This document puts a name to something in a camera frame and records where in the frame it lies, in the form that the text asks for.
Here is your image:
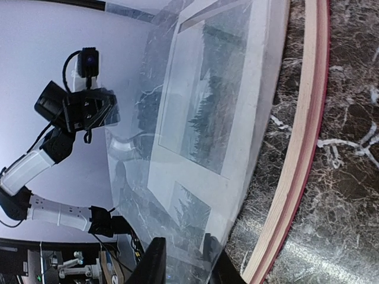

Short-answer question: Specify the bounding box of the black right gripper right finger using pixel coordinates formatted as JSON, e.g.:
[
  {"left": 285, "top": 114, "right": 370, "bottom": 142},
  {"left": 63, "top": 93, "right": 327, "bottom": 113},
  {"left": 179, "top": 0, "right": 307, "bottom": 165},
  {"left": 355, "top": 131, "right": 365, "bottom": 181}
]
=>
[{"left": 203, "top": 233, "right": 246, "bottom": 284}]

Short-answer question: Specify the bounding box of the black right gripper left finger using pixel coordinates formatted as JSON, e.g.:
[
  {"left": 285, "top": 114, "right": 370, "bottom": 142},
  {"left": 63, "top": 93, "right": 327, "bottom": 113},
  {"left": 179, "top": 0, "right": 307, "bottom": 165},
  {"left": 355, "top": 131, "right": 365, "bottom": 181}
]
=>
[{"left": 139, "top": 237, "right": 166, "bottom": 284}]

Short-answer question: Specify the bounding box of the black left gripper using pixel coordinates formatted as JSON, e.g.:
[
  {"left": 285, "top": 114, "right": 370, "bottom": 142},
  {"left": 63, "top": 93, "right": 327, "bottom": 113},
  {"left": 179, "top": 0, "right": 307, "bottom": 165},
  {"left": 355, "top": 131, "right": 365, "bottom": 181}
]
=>
[{"left": 34, "top": 81, "right": 120, "bottom": 133}]

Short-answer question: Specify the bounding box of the clear acrylic sheet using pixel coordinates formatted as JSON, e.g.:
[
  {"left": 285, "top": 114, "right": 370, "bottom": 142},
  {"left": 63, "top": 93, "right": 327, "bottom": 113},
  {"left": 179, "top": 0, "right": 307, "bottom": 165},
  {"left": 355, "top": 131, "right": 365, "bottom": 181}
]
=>
[{"left": 107, "top": 1, "right": 290, "bottom": 283}]

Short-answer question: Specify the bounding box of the white photo mat board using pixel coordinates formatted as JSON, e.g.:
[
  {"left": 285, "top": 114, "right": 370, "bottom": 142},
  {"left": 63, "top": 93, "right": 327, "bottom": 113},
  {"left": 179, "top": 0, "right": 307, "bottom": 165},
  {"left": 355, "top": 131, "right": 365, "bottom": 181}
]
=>
[{"left": 148, "top": 1, "right": 271, "bottom": 226}]

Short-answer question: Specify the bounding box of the wooden pink picture frame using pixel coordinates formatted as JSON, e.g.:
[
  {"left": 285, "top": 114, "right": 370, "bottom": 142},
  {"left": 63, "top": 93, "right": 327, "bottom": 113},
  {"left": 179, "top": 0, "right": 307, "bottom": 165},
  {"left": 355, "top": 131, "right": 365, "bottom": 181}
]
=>
[{"left": 242, "top": 1, "right": 330, "bottom": 283}]

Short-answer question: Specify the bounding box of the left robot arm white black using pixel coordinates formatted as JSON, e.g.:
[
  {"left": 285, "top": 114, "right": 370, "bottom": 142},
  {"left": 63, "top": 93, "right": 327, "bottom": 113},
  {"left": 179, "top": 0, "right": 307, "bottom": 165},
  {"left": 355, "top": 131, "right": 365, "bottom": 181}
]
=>
[{"left": 1, "top": 81, "right": 134, "bottom": 238}]

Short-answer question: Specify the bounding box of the landscape photo print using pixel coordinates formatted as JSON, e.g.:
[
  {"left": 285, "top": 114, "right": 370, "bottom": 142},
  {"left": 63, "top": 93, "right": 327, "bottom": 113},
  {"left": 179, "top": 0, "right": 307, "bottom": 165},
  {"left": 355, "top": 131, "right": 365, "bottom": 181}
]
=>
[{"left": 158, "top": 1, "right": 252, "bottom": 174}]

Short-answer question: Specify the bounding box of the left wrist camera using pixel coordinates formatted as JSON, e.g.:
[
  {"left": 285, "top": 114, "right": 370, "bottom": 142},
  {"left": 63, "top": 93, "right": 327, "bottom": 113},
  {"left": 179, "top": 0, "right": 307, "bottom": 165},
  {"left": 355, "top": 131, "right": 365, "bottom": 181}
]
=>
[{"left": 77, "top": 47, "right": 99, "bottom": 78}]

